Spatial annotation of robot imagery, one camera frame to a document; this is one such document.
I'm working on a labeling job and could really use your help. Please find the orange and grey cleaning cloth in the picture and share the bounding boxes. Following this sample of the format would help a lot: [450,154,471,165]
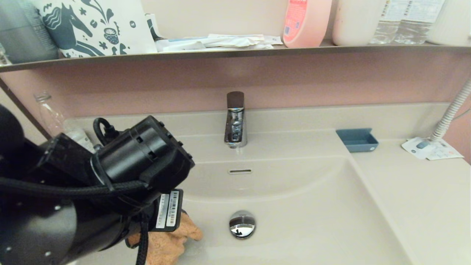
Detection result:
[127,213,203,265]

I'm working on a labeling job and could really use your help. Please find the chrome faucet with brown handle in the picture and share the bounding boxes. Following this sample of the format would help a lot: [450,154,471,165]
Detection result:
[224,91,247,148]

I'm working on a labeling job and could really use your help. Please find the chrome sink drain stopper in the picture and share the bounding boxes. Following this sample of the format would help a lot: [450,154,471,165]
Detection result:
[229,210,256,239]

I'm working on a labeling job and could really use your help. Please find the beige wash basin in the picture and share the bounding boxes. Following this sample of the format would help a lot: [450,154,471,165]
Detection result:
[68,129,420,265]

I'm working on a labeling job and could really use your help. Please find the black tag with barcode stickers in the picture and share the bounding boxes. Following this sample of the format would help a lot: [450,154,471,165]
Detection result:
[155,189,183,232]

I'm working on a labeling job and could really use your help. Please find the clear uncapped plastic water bottle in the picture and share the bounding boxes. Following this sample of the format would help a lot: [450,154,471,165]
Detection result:
[34,92,95,153]

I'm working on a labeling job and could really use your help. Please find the white packet with blue stripe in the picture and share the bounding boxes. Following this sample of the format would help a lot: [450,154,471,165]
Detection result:
[155,36,221,52]

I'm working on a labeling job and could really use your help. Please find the white pouch with black print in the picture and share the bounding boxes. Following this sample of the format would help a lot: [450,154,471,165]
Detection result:
[145,14,167,41]

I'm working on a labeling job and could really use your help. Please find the white bag with horse print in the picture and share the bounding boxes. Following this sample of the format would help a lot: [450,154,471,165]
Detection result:
[31,0,158,59]

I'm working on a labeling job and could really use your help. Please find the crumpled clear plastic packet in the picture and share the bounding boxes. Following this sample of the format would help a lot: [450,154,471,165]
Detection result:
[206,34,275,49]

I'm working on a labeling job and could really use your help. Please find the grey cylindrical container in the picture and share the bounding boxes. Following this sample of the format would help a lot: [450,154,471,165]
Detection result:
[0,0,59,64]

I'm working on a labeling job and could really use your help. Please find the pink lotion bottle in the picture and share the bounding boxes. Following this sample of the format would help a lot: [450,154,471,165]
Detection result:
[283,0,332,48]

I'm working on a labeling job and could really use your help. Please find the blue plastic soap dish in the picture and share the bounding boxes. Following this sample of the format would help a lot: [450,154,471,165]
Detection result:
[336,128,379,152]

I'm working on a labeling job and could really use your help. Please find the white smooth jar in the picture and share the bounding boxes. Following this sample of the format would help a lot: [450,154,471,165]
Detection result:
[332,0,385,46]

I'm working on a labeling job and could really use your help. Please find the white packet with blue logo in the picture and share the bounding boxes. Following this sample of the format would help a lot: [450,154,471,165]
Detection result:
[400,137,438,159]

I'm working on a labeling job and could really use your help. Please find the clear labelled water bottle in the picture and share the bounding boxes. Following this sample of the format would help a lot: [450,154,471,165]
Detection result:
[368,0,405,45]
[393,0,444,45]

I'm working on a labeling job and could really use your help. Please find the white printed paper leaflet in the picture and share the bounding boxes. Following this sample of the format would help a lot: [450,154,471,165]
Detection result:
[426,141,464,160]

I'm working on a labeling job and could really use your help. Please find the white ribbed container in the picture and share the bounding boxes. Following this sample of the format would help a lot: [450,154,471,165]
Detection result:
[425,0,471,46]

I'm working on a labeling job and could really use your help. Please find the thin black camera cable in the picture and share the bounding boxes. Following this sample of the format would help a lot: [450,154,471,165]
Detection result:
[93,117,120,146]

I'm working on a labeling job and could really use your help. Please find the brown wall shelf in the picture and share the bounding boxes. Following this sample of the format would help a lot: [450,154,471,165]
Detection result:
[0,41,471,73]

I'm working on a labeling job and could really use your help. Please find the white corrugated hose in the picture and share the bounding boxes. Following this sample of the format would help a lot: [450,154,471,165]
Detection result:
[429,75,471,141]

